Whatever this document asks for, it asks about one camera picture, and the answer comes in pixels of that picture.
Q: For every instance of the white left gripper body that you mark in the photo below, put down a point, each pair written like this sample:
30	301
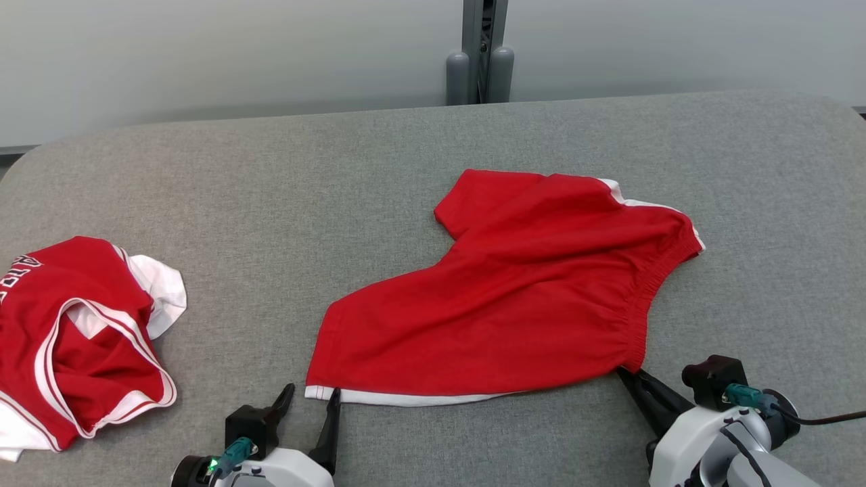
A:
291	470

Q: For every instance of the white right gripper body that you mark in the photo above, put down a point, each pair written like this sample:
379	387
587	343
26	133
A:
683	446

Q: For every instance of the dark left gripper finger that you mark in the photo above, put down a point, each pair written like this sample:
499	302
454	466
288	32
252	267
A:
283	404
328	439

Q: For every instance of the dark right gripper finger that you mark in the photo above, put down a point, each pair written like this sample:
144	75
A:
648	406
670	400

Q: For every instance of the red shorts white trim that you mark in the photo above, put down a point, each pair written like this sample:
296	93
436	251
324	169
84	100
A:
507	304

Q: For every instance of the red basketball jersey white sleeves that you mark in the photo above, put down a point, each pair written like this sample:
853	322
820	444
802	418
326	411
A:
88	352

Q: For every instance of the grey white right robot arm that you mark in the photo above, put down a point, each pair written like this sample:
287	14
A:
751	467

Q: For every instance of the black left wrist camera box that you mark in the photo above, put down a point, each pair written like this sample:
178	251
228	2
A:
247	426

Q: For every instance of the teal left camera connector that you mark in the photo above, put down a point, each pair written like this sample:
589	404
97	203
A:
237	450

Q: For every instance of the teal camera connector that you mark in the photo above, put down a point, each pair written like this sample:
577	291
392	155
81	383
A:
237	450
744	396

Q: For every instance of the teal right camera connector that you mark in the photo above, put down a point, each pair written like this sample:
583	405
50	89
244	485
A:
744	396

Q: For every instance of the grey partition post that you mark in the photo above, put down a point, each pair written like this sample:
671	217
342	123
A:
470	27

